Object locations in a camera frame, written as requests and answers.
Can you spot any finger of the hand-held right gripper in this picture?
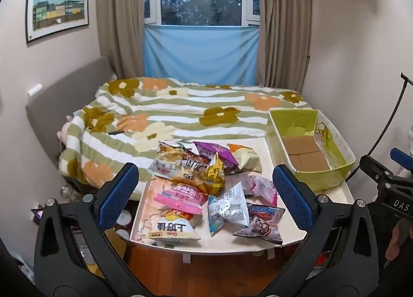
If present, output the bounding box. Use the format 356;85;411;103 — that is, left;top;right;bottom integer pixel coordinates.
359;154;398;188
390;148;413;175

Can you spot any pale pink white snack packet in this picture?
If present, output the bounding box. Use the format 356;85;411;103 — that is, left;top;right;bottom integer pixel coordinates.
241;174;279;208

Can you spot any purple snack packet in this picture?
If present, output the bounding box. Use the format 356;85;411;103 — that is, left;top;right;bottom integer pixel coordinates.
193;140;240;172

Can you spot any orange brown cartoon snack packet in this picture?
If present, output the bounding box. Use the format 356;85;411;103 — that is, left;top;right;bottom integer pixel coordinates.
172;166;207;188

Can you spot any white low table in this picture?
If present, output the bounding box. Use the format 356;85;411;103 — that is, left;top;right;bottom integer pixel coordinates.
129;137;352;263

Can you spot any thin black cable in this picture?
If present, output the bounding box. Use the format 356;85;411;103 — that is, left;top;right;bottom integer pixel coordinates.
347;73;413;184

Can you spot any green cardboard box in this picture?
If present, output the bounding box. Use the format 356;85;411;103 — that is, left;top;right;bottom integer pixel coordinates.
265;109;356;192

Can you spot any floral striped blanket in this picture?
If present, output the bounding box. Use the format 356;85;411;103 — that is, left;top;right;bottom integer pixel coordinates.
58;77;315;188

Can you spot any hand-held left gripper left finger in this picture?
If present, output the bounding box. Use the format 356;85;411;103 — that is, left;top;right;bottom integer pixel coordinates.
33;162;152;297

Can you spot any silver blue snack packet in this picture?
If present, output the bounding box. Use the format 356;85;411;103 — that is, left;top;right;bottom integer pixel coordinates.
207;182;250;237

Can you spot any dark blue cartoon snack packet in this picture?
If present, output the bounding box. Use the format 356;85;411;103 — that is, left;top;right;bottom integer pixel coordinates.
232;203;287;246

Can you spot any orange red snack packet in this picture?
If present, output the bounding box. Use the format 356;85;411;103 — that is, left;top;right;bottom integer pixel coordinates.
169;182;209;205

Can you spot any gold foil snack packet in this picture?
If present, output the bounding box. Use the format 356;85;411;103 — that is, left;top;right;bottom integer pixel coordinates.
203;152;226;196

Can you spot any brown beige snack packet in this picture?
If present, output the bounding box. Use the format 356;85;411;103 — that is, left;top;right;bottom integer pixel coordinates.
157;140;185;164

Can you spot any framed wall picture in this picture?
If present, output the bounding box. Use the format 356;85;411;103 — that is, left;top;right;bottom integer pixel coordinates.
25;0;89;43

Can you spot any white cylindrical object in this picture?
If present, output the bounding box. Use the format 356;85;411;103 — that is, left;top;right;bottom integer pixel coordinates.
27;84;45;98

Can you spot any orange cream snack packet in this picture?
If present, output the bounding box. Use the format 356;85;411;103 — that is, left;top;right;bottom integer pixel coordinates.
227;143;263;175

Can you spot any dark red striped snack packet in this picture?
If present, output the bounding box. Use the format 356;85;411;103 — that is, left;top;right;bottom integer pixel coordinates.
181;148;212;172

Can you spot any person's right hand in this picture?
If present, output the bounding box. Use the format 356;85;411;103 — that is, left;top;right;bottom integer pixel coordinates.
385;220;413;262

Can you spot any pink plush item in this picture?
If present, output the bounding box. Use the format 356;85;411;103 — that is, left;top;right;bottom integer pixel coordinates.
56;115;76;139

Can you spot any beige curtain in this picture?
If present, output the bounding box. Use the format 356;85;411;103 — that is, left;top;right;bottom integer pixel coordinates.
256;0;312;94
96;0;149;80

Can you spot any bright pink snack packet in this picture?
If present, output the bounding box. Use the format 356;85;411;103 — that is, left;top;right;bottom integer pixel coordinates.
153;191;203;218

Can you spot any grey bed headboard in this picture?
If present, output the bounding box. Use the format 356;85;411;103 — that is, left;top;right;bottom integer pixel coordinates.
25;56;112;162

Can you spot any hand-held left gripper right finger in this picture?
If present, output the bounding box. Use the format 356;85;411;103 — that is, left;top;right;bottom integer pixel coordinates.
261;164;379;297

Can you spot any light blue cloth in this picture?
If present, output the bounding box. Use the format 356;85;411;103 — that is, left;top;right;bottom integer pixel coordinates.
143;24;260;86

